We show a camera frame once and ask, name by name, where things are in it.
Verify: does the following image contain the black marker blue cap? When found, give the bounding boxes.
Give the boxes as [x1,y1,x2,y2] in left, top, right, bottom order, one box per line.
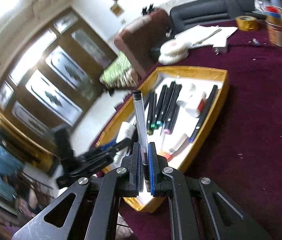
[189,85,218,143]

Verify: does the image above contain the small blue-capped item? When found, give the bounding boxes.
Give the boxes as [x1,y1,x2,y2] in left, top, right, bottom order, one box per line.
[252,38,260,46]

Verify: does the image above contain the wooden glass-door cabinet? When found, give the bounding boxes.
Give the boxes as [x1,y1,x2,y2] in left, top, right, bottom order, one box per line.
[0,8,116,173]

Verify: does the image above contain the white pill bottle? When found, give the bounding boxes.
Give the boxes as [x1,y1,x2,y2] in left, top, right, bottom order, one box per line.
[181,83,196,98]

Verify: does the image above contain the white bottle red label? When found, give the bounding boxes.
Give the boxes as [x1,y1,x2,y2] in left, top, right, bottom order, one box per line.
[176,91,206,118]

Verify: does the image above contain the wrapped round cakes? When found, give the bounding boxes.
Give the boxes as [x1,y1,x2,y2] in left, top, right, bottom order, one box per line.
[158,40,191,66]

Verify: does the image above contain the black leather sofa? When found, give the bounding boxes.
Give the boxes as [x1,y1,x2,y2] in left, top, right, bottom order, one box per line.
[169,0,268,34]

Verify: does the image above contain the yellow tape roll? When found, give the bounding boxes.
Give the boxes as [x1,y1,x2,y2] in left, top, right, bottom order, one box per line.
[235,16,259,31]

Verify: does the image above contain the white papers stack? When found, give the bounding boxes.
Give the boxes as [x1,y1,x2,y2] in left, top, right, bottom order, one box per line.
[175,25,238,48]

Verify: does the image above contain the dark red table cloth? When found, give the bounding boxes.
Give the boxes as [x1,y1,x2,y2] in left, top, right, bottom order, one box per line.
[90,19,282,240]

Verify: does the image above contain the black marker pink cap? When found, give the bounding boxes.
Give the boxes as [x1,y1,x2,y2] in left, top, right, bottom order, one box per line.
[163,84,182,134]

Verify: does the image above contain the black marker teal cap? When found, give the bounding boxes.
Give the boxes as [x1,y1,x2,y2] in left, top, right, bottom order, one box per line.
[156,81,176,127]

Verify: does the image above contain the amber jar with contents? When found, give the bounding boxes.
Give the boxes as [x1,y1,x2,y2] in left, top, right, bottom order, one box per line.
[266,21,282,47]

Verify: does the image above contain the white tube bottle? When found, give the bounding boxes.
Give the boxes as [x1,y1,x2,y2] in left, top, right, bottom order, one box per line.
[159,133,188,161]

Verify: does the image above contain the black marker green cap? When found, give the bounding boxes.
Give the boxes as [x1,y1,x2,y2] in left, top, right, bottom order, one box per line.
[151,85,167,129]

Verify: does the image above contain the green patterned cushion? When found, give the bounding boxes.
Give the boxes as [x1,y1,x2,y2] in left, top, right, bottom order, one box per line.
[99,52,136,88]

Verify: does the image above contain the yellow-rimmed white tray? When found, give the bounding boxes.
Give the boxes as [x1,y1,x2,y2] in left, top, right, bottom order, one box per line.
[95,66,229,213]

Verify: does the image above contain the blue-red lid jar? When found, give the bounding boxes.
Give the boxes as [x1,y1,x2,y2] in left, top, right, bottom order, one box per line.
[266,6,281,22]

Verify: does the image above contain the brown armchair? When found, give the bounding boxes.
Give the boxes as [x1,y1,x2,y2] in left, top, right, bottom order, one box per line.
[114,9,170,78]

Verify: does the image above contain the white power adapter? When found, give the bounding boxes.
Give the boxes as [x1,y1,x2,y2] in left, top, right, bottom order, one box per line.
[212,39,228,55]

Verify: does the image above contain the clear ballpoint pen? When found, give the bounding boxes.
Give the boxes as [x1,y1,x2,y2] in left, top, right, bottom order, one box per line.
[133,90,150,192]

